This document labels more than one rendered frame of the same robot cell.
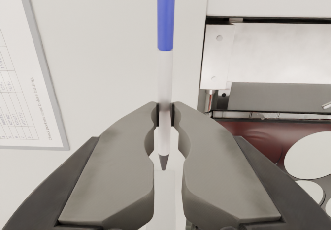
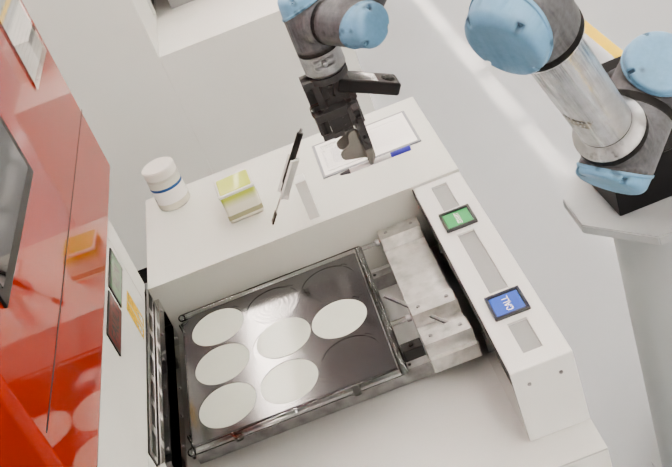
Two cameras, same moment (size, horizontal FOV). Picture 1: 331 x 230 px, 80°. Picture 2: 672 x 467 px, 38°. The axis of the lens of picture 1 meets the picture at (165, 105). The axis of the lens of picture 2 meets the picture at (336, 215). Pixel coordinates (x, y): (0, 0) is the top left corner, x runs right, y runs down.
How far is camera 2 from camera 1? 176 cm
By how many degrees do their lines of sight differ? 61
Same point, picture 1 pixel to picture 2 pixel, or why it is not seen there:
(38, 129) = (334, 166)
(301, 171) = (320, 320)
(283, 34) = (427, 259)
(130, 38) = (394, 174)
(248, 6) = (421, 196)
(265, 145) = (341, 286)
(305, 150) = (343, 307)
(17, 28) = (385, 149)
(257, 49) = (413, 254)
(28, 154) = (314, 168)
